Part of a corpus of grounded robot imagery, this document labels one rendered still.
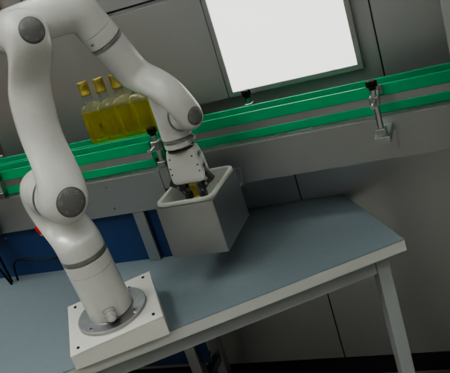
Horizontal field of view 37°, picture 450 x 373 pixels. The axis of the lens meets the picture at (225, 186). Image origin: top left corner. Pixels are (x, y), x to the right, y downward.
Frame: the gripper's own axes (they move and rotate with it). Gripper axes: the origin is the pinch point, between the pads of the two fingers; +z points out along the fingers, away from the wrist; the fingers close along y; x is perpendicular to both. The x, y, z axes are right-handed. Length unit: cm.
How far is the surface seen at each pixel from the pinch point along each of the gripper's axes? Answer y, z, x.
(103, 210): 38.1, 3.5, -10.3
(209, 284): 1.2, 23.5, 7.7
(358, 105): -45, -10, -23
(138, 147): 19.5, -13.8, -12.4
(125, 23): 24, -47, -38
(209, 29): -3, -39, -38
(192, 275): 8.8, 23.5, 1.6
